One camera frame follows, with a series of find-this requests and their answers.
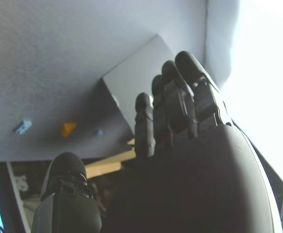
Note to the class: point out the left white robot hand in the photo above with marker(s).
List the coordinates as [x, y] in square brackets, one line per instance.
[192, 182]

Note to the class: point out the brown cardboard box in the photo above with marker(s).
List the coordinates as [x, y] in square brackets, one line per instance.
[136, 75]

